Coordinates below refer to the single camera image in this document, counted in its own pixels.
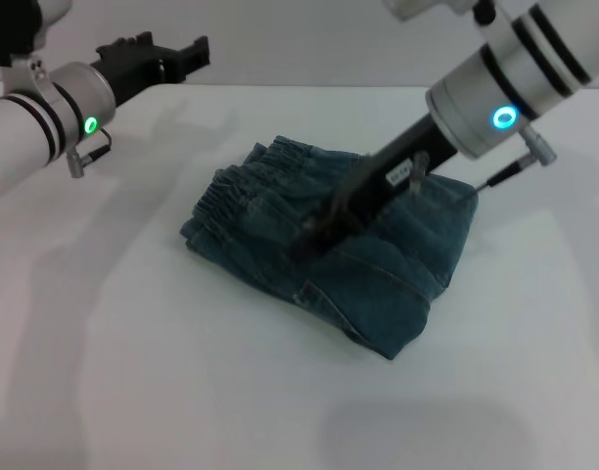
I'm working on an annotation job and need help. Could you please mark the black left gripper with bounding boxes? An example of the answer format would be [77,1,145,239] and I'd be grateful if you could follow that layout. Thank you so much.
[89,30,212,108]

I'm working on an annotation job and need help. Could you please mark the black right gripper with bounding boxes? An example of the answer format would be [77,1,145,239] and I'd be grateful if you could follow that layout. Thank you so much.
[289,115,461,266]

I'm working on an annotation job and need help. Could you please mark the blue denim shorts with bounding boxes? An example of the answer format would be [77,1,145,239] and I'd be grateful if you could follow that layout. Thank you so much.
[178,134,480,362]

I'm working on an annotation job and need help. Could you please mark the left wrist plug with cable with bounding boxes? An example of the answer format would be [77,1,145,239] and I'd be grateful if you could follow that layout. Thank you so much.
[66,128,115,179]

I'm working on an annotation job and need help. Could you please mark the wrist plug with cable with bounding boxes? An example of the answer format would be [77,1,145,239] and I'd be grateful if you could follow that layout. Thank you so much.
[477,123,560,193]
[66,128,115,179]

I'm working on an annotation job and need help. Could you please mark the silver left camera mount clamp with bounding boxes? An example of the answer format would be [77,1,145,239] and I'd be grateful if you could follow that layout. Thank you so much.
[0,51,55,103]

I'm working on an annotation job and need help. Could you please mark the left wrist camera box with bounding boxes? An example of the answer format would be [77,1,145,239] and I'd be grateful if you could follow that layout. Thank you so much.
[0,0,74,56]

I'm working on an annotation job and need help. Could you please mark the right wrist plug with cable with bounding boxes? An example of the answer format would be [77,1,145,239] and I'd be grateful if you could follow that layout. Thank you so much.
[477,123,560,193]

